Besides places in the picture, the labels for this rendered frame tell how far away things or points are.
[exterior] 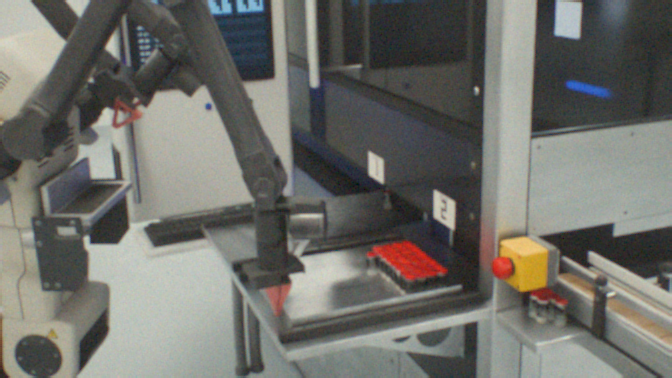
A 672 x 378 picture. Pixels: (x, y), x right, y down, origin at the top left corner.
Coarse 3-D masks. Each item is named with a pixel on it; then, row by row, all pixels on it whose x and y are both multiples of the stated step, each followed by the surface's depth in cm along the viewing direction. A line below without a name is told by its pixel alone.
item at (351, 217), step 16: (368, 192) 207; (336, 208) 205; (352, 208) 205; (368, 208) 205; (384, 208) 204; (336, 224) 194; (352, 224) 194; (368, 224) 193; (384, 224) 193; (400, 224) 193; (416, 224) 184; (288, 240) 176; (320, 240) 176; (336, 240) 178; (352, 240) 179
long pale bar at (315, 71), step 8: (312, 0) 199; (312, 8) 199; (312, 16) 200; (312, 24) 200; (312, 32) 201; (312, 40) 202; (312, 48) 202; (312, 56) 203; (312, 64) 204; (312, 72) 204; (320, 72) 205; (328, 72) 206; (312, 80) 205
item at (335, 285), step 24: (312, 264) 168; (336, 264) 170; (360, 264) 170; (312, 288) 159; (336, 288) 159; (360, 288) 159; (384, 288) 158; (456, 288) 151; (288, 312) 150; (312, 312) 149; (336, 312) 143; (360, 312) 145
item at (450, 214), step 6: (438, 192) 162; (438, 198) 162; (444, 198) 160; (438, 204) 163; (450, 204) 158; (438, 210) 163; (450, 210) 158; (438, 216) 163; (444, 216) 161; (450, 216) 158; (444, 222) 161; (450, 222) 159
